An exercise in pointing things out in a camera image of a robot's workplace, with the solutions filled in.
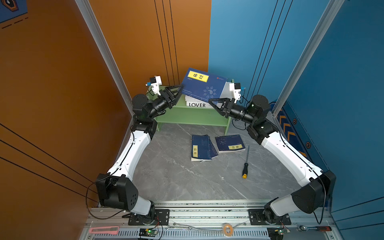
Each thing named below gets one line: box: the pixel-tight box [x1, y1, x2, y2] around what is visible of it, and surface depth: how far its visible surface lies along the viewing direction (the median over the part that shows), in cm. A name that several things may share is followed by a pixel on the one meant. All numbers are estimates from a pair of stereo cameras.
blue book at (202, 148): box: [191, 134, 219, 163], surface depth 98 cm
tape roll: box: [222, 223, 234, 237], surface depth 71 cm
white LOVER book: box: [186, 101, 214, 109], surface depth 85 cm
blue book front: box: [181, 67, 228, 102], surface depth 65 cm
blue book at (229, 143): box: [215, 134, 246, 154], surface depth 101 cm
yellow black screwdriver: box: [242, 145, 250, 179], surface depth 89 cm
